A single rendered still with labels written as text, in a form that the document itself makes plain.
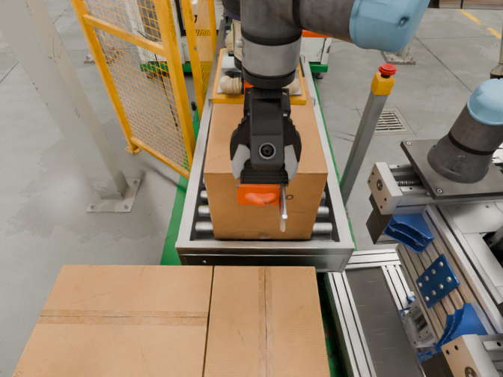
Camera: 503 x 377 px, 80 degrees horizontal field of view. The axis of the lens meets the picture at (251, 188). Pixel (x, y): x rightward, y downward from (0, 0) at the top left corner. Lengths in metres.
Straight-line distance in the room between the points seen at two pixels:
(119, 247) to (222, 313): 1.07
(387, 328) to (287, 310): 0.59
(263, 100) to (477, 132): 0.61
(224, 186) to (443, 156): 0.64
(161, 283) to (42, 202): 1.48
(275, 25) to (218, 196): 0.76
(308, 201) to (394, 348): 0.80
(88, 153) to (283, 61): 1.71
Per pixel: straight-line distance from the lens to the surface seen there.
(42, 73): 1.77
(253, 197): 0.50
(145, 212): 2.16
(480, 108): 0.89
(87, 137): 1.92
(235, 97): 0.96
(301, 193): 1.05
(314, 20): 0.34
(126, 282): 1.28
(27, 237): 2.39
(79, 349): 1.25
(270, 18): 0.37
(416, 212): 1.03
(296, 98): 0.97
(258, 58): 0.39
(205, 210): 1.38
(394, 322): 1.63
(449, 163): 0.96
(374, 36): 0.33
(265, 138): 0.41
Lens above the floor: 1.64
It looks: 49 degrees down
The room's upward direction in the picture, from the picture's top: straight up
